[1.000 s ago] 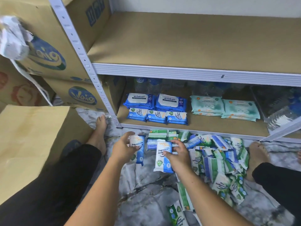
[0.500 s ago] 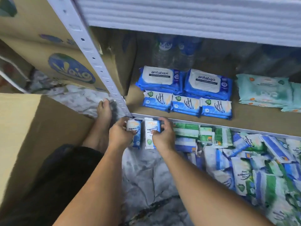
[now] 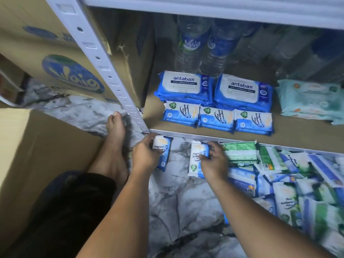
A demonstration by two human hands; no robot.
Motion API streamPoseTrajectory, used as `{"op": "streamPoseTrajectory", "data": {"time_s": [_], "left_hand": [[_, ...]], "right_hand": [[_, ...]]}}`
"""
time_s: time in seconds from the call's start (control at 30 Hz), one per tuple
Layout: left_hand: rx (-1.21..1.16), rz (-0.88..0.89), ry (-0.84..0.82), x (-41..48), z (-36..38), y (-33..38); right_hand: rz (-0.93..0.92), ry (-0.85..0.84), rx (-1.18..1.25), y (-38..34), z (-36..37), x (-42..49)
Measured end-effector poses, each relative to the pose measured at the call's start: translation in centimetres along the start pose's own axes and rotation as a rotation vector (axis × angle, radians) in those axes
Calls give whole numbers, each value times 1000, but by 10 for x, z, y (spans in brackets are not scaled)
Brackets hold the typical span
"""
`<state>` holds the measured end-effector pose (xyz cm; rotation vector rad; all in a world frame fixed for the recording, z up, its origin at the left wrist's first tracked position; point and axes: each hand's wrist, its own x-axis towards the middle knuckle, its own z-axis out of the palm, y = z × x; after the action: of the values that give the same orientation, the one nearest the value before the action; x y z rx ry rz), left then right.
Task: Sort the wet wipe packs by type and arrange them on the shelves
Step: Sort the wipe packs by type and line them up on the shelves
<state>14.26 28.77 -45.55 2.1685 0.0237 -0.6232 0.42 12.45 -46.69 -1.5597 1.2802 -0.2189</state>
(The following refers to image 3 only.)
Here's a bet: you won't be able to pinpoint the pile of wipes packets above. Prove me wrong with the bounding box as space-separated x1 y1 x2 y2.
220 139 344 258

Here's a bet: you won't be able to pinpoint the cardboard box blue print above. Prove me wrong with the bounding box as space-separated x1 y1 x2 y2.
0 0 157 108

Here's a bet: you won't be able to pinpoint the person's left forearm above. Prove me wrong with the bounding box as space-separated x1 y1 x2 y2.
77 169 154 258

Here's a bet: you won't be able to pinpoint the clear plastic bottles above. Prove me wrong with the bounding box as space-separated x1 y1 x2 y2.
173 16 248 78
242 21 344 84

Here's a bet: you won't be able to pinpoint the plain cardboard box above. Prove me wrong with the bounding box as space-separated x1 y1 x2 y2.
0 108 105 250

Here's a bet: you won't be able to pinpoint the person's right hand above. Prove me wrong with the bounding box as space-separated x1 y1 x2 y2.
196 140 230 182

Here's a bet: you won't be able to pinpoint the person's right forearm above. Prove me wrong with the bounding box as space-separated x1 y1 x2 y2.
207 175 334 258

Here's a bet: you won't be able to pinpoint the person's left foot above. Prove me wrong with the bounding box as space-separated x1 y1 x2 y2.
87 111 130 191

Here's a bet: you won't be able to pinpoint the person's left hand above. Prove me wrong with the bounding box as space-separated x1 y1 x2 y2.
130 134 164 178

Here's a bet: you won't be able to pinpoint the grey metal shelf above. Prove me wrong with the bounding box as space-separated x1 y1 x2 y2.
43 0 344 154

